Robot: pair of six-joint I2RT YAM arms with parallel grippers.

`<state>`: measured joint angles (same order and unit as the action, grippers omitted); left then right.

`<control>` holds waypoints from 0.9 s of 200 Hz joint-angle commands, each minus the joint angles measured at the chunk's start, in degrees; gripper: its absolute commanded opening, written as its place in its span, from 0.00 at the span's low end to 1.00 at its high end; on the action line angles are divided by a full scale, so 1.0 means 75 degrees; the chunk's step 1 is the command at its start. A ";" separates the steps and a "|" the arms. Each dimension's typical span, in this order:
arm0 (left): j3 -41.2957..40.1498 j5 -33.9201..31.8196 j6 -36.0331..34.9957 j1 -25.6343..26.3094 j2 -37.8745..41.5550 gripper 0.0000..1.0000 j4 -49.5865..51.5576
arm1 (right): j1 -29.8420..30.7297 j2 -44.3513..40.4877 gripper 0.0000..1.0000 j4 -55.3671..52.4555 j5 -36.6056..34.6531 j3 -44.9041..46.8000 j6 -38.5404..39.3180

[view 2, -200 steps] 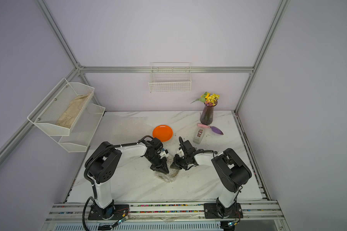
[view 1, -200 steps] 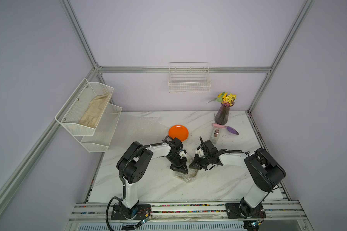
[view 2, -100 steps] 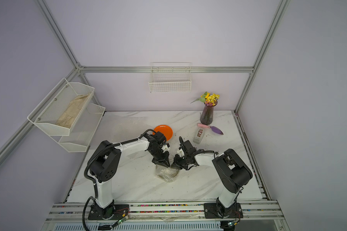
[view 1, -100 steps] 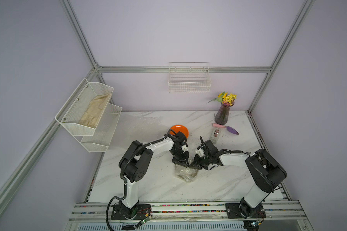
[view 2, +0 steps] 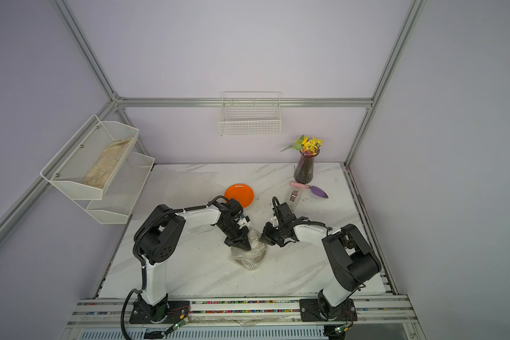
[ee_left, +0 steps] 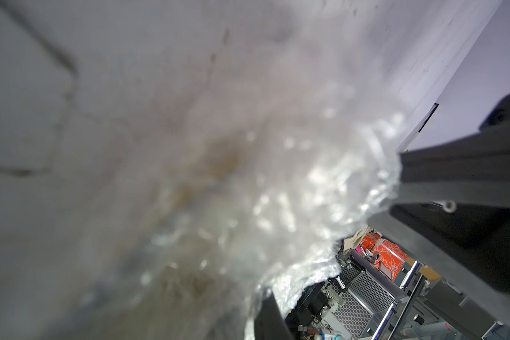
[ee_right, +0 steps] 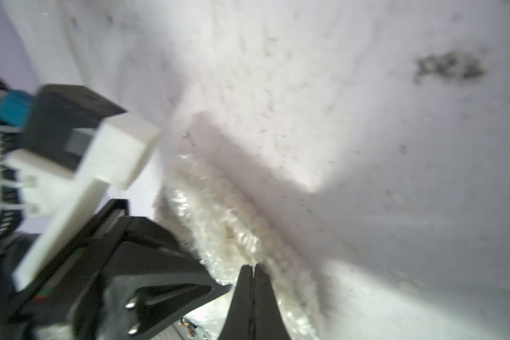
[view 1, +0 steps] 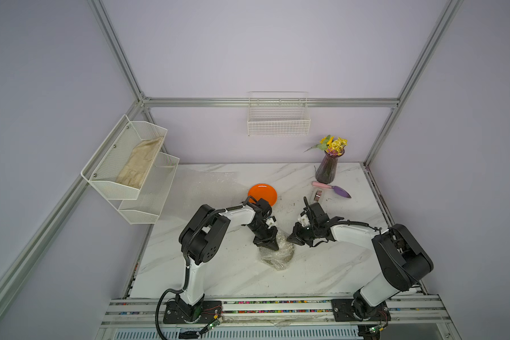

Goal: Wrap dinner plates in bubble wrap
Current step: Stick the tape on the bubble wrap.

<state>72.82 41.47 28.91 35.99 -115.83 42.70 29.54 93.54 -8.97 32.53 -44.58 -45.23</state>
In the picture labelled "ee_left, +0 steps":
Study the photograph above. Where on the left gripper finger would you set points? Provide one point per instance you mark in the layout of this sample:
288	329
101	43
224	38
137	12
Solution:
269	323

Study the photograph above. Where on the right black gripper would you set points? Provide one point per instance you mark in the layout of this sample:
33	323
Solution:
469	247

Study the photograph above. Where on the clear bubble wrap sheet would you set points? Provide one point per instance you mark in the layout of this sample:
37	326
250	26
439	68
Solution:
241	217

